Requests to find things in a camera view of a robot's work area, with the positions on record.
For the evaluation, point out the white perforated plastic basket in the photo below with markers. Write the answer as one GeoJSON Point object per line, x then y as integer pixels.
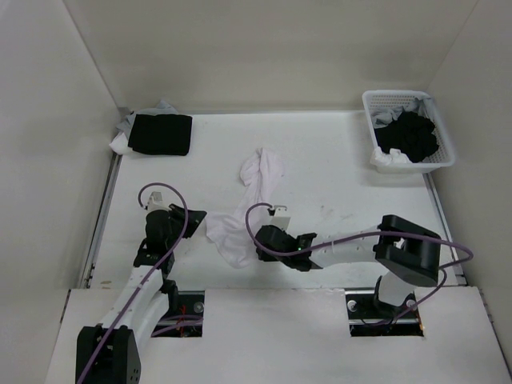
{"type": "Point", "coordinates": [444, 157]}

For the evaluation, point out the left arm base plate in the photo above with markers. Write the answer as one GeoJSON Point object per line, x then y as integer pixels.
{"type": "Point", "coordinates": [184, 318]}

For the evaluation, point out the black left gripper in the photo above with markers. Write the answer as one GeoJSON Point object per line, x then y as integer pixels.
{"type": "Point", "coordinates": [194, 218]}

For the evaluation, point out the crumpled black tank top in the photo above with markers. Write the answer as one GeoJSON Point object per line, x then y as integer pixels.
{"type": "Point", "coordinates": [410, 133]}

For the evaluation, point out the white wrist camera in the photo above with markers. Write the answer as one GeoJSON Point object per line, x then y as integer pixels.
{"type": "Point", "coordinates": [155, 202]}
{"type": "Point", "coordinates": [279, 217]}

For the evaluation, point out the crumpled white tank top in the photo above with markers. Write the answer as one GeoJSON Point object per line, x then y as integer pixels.
{"type": "Point", "coordinates": [393, 157]}

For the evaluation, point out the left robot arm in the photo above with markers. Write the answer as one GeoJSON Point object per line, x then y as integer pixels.
{"type": "Point", "coordinates": [110, 351]}

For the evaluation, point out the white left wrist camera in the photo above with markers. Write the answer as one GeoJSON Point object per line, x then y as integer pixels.
{"type": "Point", "coordinates": [155, 202]}

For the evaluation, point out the light pink tank top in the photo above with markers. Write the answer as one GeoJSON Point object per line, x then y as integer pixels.
{"type": "Point", "coordinates": [260, 174]}

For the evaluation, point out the folded black tank top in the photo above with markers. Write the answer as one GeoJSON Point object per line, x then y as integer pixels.
{"type": "Point", "coordinates": [162, 134]}

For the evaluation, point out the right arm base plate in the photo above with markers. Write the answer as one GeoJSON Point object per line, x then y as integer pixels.
{"type": "Point", "coordinates": [368, 317]}

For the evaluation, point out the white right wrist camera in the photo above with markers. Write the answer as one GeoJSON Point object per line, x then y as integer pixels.
{"type": "Point", "coordinates": [279, 217]}

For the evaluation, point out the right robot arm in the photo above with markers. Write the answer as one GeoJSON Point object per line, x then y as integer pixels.
{"type": "Point", "coordinates": [410, 257]}

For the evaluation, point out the crumpled grey tank top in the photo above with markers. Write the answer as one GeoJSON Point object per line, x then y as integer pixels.
{"type": "Point", "coordinates": [385, 112]}

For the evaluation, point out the left aluminium table rail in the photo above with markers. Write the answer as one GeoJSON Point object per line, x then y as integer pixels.
{"type": "Point", "coordinates": [91, 254]}

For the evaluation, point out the folded grey tank top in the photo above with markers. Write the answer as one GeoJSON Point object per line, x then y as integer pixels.
{"type": "Point", "coordinates": [127, 122]}

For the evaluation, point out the folded white tank top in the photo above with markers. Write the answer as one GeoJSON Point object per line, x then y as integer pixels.
{"type": "Point", "coordinates": [120, 144]}

